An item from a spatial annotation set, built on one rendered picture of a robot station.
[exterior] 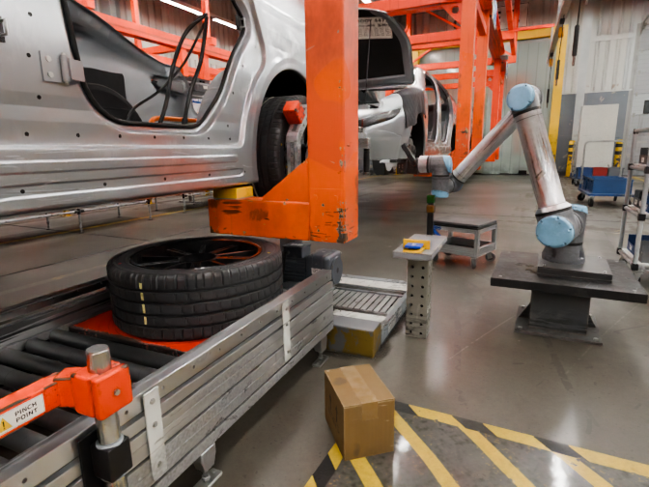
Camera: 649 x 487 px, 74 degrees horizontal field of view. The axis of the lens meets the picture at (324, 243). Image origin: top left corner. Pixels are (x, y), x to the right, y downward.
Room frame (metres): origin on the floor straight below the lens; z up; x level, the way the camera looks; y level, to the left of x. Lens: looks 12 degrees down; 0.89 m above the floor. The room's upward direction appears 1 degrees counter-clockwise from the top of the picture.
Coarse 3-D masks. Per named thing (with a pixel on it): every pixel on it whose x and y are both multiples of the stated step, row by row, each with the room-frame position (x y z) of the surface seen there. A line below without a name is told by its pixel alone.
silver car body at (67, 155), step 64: (0, 0) 1.13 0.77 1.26; (64, 0) 1.31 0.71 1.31; (256, 0) 2.13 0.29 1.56; (0, 64) 1.11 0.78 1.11; (64, 64) 1.24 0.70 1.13; (128, 64) 3.65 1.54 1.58; (256, 64) 2.15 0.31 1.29; (0, 128) 1.09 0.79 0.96; (64, 128) 1.24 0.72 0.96; (128, 128) 1.48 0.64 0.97; (192, 128) 1.74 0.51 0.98; (256, 128) 2.08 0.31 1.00; (0, 192) 1.06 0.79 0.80; (64, 192) 1.21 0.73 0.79; (128, 192) 1.40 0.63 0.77
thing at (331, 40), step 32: (320, 0) 1.73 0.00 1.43; (352, 0) 1.77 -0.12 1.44; (320, 32) 1.73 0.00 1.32; (352, 32) 1.77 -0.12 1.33; (320, 64) 1.73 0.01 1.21; (352, 64) 1.77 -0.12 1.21; (320, 96) 1.73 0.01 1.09; (352, 96) 1.77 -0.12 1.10; (320, 128) 1.73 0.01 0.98; (352, 128) 1.76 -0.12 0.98; (320, 160) 1.73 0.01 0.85; (352, 160) 1.76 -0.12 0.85; (320, 192) 1.73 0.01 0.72; (352, 192) 1.76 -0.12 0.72; (320, 224) 1.73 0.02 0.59; (352, 224) 1.76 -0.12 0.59
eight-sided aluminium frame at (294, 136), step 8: (304, 104) 2.29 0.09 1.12; (304, 120) 2.22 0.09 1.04; (296, 128) 2.18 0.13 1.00; (304, 128) 2.21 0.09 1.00; (288, 136) 2.16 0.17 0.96; (296, 136) 2.14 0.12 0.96; (288, 144) 2.16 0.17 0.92; (296, 144) 2.14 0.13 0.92; (288, 152) 2.16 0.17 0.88; (296, 152) 2.14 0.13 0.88; (288, 160) 2.16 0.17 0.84; (296, 160) 2.14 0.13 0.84; (288, 168) 2.16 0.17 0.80
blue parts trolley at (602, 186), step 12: (624, 144) 6.93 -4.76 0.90; (588, 180) 6.67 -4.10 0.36; (600, 180) 6.25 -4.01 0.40; (612, 180) 6.19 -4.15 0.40; (624, 180) 6.14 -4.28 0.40; (588, 192) 6.40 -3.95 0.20; (600, 192) 6.25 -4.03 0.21; (612, 192) 6.19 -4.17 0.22; (624, 192) 6.14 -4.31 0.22; (588, 204) 6.36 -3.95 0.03
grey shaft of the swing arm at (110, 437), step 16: (96, 352) 0.70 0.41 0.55; (96, 368) 0.70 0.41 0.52; (112, 416) 0.71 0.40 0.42; (96, 432) 0.72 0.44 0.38; (112, 432) 0.71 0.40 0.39; (80, 448) 0.69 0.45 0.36; (96, 448) 0.70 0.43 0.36; (112, 448) 0.70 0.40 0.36; (128, 448) 0.73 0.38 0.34; (80, 464) 0.69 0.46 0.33; (96, 464) 0.70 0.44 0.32; (112, 464) 0.69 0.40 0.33; (128, 464) 0.72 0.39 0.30; (96, 480) 0.71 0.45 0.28; (112, 480) 0.69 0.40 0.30
